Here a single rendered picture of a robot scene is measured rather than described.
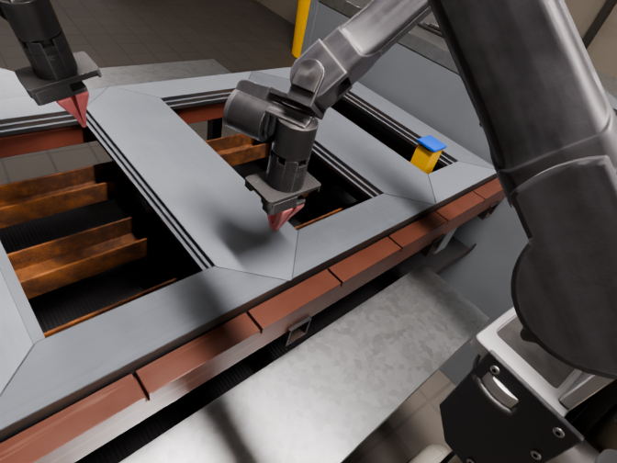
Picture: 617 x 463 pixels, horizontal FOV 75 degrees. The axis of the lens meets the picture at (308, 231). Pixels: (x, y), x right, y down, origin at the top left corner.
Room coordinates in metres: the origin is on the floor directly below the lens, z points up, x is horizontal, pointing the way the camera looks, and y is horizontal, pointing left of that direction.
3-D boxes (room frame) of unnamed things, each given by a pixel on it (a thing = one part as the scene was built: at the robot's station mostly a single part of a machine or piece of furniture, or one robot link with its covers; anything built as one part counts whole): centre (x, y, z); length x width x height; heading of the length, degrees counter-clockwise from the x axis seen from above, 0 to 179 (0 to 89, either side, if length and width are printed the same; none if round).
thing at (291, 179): (0.50, 0.06, 1.02); 0.10 x 0.07 x 0.07; 141
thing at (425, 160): (1.03, -0.25, 0.78); 0.05 x 0.05 x 0.19; 52
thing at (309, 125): (0.50, 0.06, 1.08); 0.07 x 0.06 x 0.07; 76
